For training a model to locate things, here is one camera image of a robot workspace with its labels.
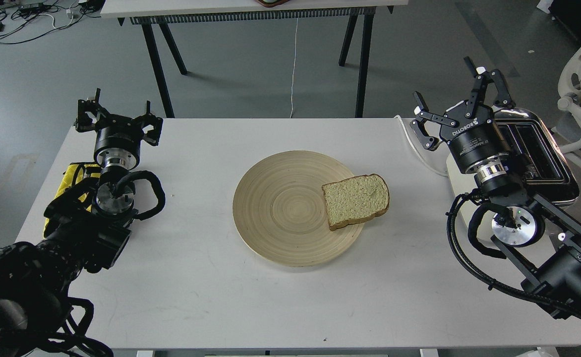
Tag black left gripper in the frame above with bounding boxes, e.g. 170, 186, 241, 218
75, 88, 163, 168

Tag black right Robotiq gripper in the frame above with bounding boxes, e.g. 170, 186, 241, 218
410, 57, 515, 175

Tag slice of brown bread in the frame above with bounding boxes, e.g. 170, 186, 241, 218
321, 174, 390, 231

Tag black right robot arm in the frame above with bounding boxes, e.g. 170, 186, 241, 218
409, 57, 581, 320

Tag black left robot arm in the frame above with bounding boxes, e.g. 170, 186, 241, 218
0, 90, 166, 357

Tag white chrome toaster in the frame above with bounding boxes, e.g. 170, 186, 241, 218
445, 105, 581, 238

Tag yellow cloth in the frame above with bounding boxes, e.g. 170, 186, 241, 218
43, 161, 102, 238

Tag white table with black legs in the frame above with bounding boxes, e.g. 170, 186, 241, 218
100, 0, 408, 118

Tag round wooden plate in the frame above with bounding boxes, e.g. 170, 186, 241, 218
233, 151, 364, 267

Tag brown object on back table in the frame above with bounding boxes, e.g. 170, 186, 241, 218
256, 0, 289, 7

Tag white toaster power cable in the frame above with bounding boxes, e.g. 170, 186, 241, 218
394, 115, 450, 178

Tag black floor cables and adapters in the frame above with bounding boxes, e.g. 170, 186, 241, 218
0, 0, 107, 53

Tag thin white hanging cable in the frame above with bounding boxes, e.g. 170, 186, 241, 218
290, 18, 299, 119

